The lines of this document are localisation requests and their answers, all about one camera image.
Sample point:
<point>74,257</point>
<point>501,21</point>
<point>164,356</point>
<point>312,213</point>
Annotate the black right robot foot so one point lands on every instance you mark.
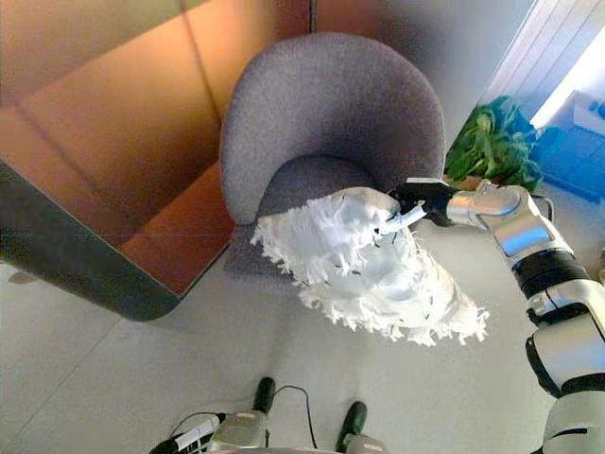
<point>353,418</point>

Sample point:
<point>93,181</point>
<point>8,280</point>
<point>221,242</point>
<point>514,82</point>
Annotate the white feathery fringed pillow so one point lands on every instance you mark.
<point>378,274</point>

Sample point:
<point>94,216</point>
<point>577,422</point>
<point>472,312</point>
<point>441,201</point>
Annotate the silver right robot leg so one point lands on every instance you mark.
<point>366,444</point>

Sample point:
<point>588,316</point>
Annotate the brown cabinet with dark edge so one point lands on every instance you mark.
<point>71,246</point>

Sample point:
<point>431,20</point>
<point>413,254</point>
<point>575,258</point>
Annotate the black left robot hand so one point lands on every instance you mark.
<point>194,432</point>

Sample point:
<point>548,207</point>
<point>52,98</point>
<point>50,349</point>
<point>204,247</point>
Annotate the silver robot leg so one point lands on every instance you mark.
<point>366,444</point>
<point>241,432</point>

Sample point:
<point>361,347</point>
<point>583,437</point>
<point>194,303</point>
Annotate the silver left robot leg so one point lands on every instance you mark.
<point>241,432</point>

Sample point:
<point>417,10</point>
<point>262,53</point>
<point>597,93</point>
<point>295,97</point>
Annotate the grey fabric tub armchair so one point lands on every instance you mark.
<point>331,104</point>

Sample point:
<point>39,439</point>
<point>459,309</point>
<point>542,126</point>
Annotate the black left robot foot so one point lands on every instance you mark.
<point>264,393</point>

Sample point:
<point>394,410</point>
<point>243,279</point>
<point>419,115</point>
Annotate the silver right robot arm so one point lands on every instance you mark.
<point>534,236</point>

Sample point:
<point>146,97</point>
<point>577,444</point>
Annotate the green leafy potted plant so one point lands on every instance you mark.
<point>491,142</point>

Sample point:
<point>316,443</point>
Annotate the woven wicker basket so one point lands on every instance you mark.
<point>468,182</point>

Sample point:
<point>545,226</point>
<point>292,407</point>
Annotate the black robot foot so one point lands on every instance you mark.
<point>264,393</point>
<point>353,418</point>

